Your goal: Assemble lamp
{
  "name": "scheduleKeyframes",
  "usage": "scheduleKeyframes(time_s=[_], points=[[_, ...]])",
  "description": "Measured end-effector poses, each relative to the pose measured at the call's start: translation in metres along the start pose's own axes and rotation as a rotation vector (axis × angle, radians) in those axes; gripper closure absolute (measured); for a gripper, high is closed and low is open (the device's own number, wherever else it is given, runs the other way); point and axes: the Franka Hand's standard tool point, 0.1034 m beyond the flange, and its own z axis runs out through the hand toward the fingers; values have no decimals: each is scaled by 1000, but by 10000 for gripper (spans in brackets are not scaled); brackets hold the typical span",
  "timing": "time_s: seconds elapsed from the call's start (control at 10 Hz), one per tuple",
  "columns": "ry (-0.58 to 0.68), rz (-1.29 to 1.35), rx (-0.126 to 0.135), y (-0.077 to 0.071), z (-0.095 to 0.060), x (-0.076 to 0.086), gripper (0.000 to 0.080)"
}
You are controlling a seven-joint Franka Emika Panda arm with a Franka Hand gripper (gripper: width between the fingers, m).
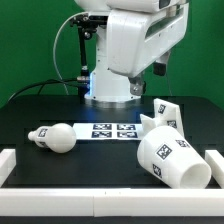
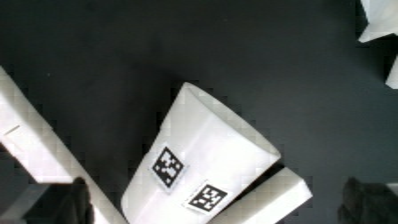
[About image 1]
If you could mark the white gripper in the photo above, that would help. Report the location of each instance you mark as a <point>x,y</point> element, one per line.
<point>139,33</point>

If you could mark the white lamp base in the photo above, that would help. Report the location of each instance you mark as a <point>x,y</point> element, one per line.
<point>165,114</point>

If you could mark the white lamp shade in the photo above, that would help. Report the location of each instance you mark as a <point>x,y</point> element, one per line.
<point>167,155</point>

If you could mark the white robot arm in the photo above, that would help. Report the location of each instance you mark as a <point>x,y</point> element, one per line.
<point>108,89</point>

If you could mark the white marker sheet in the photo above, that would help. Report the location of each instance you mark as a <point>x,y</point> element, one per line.
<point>108,131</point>

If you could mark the white light bulb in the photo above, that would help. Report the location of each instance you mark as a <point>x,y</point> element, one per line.
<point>60,137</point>

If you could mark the white front rail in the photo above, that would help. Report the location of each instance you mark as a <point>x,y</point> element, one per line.
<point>111,202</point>

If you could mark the white left rail block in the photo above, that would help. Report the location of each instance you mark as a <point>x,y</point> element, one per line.
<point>7,163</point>

